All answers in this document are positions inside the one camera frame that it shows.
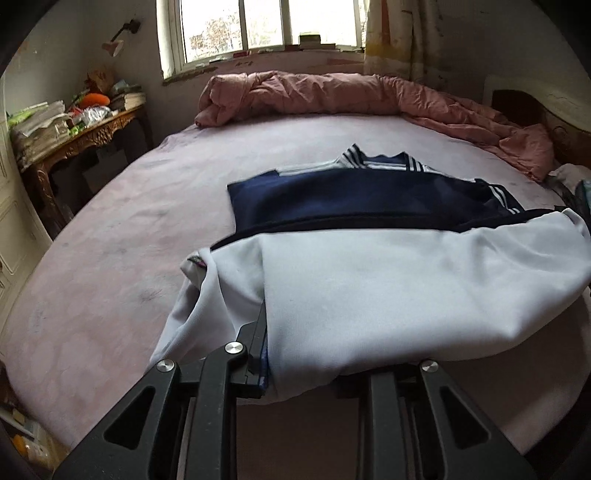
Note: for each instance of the wooden headboard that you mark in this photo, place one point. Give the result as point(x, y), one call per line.
point(521, 104)

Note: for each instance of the floor clutter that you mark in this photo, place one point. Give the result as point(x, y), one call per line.
point(23, 429)

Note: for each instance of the stack of papers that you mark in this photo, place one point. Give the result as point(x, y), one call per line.
point(37, 131)

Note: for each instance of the stack of books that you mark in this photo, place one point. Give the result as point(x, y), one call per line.
point(129, 99)

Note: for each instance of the white panelled cabinet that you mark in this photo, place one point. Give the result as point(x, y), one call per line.
point(16, 217)

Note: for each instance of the wall lamp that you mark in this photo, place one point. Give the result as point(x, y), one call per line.
point(115, 44)

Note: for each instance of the carved wooden table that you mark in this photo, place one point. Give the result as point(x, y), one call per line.
point(92, 138)

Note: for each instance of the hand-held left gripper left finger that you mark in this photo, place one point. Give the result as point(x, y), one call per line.
point(249, 350)

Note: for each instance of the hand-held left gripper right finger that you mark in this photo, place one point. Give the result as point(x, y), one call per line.
point(388, 397)

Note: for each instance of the patterned cream curtain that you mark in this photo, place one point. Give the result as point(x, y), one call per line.
point(401, 37)

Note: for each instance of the books on windowsill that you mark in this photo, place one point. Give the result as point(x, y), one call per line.
point(316, 41)

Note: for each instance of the orange soft toy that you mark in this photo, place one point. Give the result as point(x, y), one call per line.
point(96, 100)

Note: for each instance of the bed with pink sheet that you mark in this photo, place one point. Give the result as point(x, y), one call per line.
point(115, 277)

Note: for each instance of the window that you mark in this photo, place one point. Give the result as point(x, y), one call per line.
point(231, 32)

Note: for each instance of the pink duvet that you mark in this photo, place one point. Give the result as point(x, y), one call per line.
point(323, 94)

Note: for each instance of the dark box under table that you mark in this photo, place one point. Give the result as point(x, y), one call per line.
point(105, 168)

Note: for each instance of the white navy striped jacket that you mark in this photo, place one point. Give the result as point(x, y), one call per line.
point(369, 286)

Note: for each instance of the silver foil bag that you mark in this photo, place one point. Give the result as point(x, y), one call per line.
point(98, 115)

